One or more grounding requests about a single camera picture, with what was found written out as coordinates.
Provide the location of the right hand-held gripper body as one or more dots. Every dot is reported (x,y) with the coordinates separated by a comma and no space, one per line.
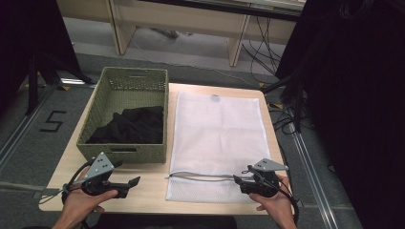
(266,179)

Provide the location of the person's right hand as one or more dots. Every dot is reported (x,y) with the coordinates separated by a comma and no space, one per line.
(277,200)

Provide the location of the green woven basket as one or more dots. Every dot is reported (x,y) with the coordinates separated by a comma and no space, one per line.
(127,95)

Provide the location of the beige wooden desk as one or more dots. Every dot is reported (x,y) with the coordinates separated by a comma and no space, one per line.
(178,19)

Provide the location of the black curtain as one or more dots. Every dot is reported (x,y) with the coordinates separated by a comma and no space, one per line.
(356,95)
(28,41)

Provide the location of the black metal stand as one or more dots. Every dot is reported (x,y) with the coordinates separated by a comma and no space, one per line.
(293,95)
(41,73)

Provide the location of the metal floor rail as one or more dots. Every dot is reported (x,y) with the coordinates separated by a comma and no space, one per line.
(313,178)
(22,127)

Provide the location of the grey object under desk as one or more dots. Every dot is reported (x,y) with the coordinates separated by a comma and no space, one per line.
(170,32)

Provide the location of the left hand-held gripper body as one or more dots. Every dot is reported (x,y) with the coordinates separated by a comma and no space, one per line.
(97,170)

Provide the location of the white mesh laundry bag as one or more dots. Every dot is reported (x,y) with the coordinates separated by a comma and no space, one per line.
(219,133)

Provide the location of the person's left hand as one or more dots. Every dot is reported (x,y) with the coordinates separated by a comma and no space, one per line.
(82,202)

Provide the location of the black cloth garment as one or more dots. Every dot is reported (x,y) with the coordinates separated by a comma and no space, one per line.
(133,127)

